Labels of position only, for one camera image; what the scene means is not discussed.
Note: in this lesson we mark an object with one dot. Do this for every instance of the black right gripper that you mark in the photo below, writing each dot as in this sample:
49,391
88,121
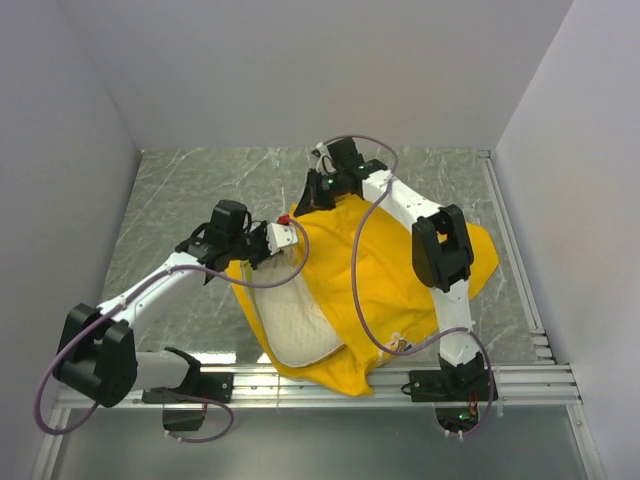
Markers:
311,198

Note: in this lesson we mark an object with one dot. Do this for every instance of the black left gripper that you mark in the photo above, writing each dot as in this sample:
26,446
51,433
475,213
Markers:
262,231

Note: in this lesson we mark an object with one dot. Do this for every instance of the yellow printed pillowcase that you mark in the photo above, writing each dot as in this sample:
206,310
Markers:
358,268

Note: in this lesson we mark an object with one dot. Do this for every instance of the cream dotted foam pillow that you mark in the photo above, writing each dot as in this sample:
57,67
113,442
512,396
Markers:
296,330

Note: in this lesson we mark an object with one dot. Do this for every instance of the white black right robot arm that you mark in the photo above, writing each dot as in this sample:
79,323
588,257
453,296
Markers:
441,256

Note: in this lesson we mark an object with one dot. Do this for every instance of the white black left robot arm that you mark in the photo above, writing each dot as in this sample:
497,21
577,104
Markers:
97,354

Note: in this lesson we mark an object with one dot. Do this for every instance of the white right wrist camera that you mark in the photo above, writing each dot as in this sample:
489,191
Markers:
323,161

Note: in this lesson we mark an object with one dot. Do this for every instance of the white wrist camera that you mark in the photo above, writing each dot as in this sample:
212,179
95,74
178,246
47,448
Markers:
281,234
323,161

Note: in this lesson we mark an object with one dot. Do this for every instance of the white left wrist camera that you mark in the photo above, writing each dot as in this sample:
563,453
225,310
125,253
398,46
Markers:
281,234

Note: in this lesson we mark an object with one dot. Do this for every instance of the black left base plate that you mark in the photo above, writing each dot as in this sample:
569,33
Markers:
184,408

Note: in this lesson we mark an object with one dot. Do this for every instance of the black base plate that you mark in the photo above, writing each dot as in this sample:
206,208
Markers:
184,408
435,390

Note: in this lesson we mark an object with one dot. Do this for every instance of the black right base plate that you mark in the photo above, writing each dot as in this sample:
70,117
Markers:
435,390

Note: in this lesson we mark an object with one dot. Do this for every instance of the aluminium front mounting rail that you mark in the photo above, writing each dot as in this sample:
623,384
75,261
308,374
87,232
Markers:
261,386

